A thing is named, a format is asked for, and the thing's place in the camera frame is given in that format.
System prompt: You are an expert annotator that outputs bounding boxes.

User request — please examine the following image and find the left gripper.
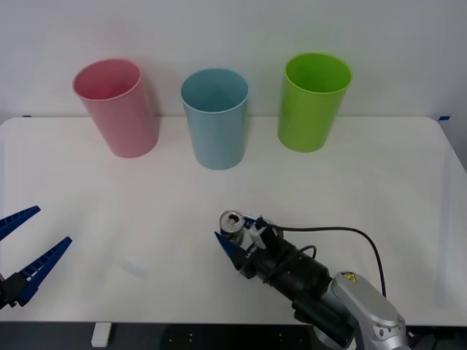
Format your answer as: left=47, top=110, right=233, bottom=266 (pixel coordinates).
left=0, top=206, right=73, bottom=311

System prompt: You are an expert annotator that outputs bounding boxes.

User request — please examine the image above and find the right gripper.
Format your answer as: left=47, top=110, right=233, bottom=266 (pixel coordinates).
left=213, top=211, right=297, bottom=284

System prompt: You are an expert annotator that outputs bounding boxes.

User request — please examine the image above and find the silver drink can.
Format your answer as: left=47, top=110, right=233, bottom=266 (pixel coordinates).
left=218, top=209, right=250, bottom=247

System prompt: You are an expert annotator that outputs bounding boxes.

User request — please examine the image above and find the pale blue plastic bin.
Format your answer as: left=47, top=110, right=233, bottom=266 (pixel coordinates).
left=180, top=68, right=250, bottom=171

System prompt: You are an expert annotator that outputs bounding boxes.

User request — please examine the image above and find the white table leg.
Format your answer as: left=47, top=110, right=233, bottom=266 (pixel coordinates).
left=90, top=322, right=111, bottom=347

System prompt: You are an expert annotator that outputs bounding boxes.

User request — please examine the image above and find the green plastic bin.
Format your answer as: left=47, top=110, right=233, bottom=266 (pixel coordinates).
left=277, top=52, right=352, bottom=153

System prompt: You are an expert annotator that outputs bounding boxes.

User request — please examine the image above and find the pink plastic bin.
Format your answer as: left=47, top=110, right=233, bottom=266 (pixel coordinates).
left=72, top=58, right=160, bottom=159

